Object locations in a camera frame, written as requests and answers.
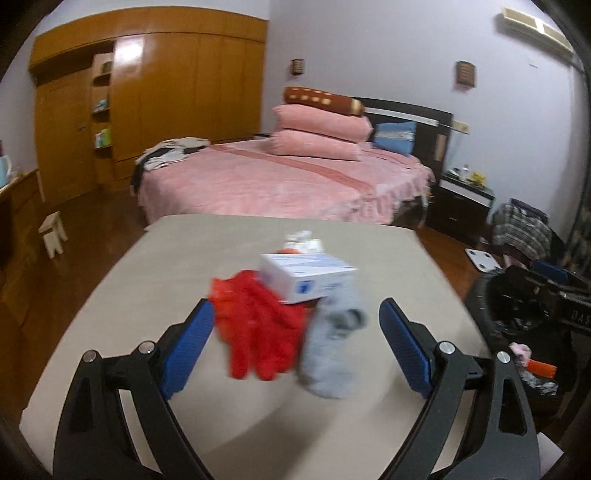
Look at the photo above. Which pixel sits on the beige garment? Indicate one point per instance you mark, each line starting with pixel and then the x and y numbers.
pixel 191 144

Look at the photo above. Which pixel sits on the wall socket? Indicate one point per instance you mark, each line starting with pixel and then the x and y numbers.
pixel 461 127

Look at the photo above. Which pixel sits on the plaid shirt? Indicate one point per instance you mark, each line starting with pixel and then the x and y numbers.
pixel 521 233

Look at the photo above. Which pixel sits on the brown dotted bolster pillow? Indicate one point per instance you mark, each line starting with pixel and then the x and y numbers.
pixel 323 99

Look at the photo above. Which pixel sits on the dark hoodie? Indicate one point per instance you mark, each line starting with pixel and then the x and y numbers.
pixel 526 207

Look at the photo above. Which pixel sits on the dark wooden bed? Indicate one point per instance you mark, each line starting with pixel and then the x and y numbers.
pixel 415 115

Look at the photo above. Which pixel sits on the pink folded quilt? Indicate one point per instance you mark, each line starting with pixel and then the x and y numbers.
pixel 314 145
pixel 323 122

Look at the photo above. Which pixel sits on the pink bedspread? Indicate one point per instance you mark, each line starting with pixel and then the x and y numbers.
pixel 277 184

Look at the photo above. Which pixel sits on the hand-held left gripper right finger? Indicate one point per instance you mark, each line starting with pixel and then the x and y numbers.
pixel 406 350

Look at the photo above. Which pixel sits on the white bottle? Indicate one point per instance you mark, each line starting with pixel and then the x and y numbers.
pixel 464 173

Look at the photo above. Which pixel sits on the blue pillow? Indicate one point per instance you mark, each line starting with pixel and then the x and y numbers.
pixel 395 138

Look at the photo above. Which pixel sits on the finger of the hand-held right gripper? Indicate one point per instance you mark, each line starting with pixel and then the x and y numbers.
pixel 526 295
pixel 550 273

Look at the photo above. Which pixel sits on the white tissue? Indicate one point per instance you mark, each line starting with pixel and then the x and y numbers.
pixel 302 241

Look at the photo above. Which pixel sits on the light blue kettle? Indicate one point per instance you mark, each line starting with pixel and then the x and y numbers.
pixel 4 170

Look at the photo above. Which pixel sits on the green bottle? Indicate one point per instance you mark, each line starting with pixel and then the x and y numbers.
pixel 102 138

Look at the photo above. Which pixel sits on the white bathroom scale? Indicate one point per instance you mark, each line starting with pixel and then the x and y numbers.
pixel 482 260

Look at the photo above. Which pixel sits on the dark nightstand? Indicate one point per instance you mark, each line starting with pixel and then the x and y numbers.
pixel 457 212

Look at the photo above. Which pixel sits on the dark patterned curtain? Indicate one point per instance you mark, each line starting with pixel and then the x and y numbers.
pixel 581 230

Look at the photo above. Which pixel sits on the black garment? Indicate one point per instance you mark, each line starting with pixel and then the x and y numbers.
pixel 137 177

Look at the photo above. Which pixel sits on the wooden wall lamp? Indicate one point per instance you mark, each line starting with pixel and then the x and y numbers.
pixel 465 74
pixel 298 67

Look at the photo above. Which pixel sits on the grey sock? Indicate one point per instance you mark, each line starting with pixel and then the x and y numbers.
pixel 328 360

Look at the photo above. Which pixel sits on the beige air conditioner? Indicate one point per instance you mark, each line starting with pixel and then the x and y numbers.
pixel 535 30

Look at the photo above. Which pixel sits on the white and blue cardboard box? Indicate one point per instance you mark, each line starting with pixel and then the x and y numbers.
pixel 300 277

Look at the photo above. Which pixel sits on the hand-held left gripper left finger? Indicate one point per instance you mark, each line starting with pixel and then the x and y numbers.
pixel 189 350

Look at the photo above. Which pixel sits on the wooden sideboard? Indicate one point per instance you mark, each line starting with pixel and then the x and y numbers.
pixel 23 221

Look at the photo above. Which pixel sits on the wooden wardrobe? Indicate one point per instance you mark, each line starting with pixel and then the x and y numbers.
pixel 184 83

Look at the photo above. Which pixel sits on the bin with black liner bag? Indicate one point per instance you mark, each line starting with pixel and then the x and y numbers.
pixel 480 300

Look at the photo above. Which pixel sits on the clothes pile on bed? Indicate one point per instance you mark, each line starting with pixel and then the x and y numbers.
pixel 161 158

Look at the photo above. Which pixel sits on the yellow plush toy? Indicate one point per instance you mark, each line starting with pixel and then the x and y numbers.
pixel 477 178

